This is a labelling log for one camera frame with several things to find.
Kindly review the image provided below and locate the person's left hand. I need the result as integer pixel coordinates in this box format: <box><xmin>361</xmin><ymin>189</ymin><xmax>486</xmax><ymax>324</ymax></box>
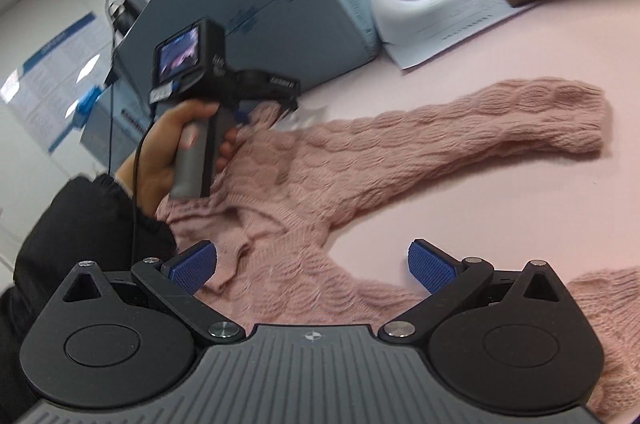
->
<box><xmin>116</xmin><ymin>99</ymin><xmax>241</xmax><ymax>217</ymax></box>

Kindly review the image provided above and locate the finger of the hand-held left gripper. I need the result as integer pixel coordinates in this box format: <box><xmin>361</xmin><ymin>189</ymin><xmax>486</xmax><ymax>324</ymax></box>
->
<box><xmin>274</xmin><ymin>96</ymin><xmax>301</xmax><ymax>117</ymax></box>

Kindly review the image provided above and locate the black charger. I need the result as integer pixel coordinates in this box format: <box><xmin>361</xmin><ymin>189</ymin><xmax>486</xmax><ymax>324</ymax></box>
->
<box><xmin>104</xmin><ymin>0</ymin><xmax>148</xmax><ymax>38</ymax></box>

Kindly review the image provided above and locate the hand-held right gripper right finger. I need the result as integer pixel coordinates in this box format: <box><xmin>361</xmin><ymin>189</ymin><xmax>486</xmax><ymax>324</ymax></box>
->
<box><xmin>378</xmin><ymin>239</ymin><xmax>573</xmax><ymax>346</ymax></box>

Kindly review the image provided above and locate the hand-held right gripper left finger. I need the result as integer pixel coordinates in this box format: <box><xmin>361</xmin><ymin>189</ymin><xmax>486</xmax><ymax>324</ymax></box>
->
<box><xmin>55</xmin><ymin>240</ymin><xmax>246</xmax><ymax>346</ymax></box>

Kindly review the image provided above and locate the pink knitted sweater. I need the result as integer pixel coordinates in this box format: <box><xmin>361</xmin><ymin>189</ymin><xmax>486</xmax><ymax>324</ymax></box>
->
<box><xmin>155</xmin><ymin>77</ymin><xmax>640</xmax><ymax>422</ymax></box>

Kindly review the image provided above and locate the thin black cable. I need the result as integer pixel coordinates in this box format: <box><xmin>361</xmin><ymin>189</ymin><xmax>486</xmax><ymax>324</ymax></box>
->
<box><xmin>104</xmin><ymin>69</ymin><xmax>120</xmax><ymax>175</ymax></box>

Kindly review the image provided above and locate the large light blue cardboard box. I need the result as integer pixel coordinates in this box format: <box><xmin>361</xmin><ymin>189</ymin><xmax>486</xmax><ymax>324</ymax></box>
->
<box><xmin>112</xmin><ymin>0</ymin><xmax>381</xmax><ymax>115</ymax></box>

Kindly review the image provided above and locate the small blue plastic object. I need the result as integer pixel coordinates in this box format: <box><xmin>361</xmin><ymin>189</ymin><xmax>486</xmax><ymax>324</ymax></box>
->
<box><xmin>71</xmin><ymin>85</ymin><xmax>105</xmax><ymax>129</ymax></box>

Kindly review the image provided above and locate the wall poster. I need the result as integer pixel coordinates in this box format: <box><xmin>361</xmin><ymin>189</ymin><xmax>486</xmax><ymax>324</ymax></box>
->
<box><xmin>0</xmin><ymin>12</ymin><xmax>113</xmax><ymax>155</ymax></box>

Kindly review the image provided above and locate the white printed paper sheet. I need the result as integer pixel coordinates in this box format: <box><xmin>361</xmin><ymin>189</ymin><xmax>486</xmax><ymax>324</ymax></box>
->
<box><xmin>372</xmin><ymin>0</ymin><xmax>538</xmax><ymax>72</ymax></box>

